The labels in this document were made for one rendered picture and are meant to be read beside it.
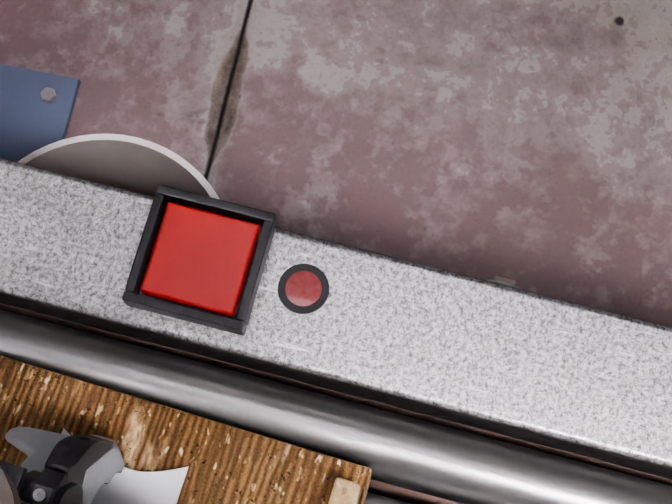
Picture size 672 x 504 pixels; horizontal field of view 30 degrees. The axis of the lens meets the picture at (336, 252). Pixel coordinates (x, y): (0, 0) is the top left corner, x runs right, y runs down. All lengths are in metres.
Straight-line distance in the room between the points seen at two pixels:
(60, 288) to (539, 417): 0.30
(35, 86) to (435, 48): 0.58
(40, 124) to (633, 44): 0.85
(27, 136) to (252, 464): 1.15
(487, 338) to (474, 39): 1.11
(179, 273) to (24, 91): 1.11
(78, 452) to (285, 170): 1.17
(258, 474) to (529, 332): 0.19
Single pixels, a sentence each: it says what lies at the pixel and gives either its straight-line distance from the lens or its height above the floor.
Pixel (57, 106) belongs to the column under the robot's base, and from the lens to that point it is 1.84.
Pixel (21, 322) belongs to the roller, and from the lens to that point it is 0.80.
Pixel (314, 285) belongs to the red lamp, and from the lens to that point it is 0.77.
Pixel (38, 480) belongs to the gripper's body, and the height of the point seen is 1.07.
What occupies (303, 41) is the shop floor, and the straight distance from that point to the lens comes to 1.84.
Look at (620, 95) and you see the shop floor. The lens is 1.84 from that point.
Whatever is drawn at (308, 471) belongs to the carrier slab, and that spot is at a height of 0.94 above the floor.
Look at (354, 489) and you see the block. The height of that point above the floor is 0.96.
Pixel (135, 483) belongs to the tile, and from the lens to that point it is 0.73.
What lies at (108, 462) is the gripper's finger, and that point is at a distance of 0.69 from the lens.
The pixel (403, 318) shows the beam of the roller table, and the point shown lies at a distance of 0.77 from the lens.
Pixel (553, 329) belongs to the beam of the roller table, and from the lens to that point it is 0.78.
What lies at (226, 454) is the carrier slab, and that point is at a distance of 0.74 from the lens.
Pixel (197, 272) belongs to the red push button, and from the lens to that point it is 0.77.
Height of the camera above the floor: 1.67
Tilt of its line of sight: 74 degrees down
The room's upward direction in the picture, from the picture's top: 4 degrees counter-clockwise
